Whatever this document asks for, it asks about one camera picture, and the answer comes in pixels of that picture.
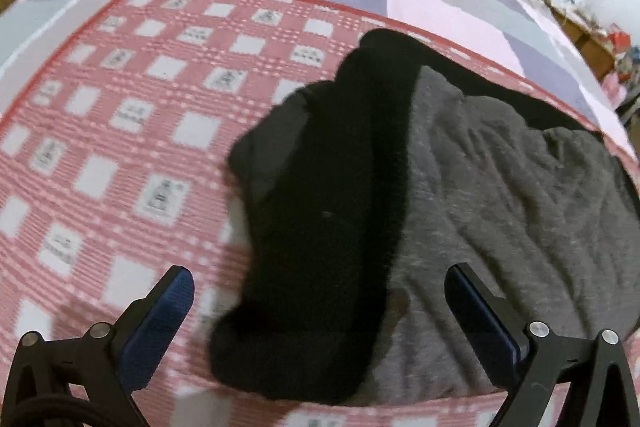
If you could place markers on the wooden bedside cabinet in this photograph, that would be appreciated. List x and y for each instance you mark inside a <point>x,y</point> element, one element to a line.
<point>599,58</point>

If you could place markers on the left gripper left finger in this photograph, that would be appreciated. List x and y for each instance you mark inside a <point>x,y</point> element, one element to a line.
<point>89,380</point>

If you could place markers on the red checkered blanket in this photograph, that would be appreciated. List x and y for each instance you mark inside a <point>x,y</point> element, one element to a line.
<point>111,172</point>

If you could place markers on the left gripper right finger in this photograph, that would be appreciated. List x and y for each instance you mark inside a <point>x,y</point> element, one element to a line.
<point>527,360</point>

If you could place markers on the dark grey wool coat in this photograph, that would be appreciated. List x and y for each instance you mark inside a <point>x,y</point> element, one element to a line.
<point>360,193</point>

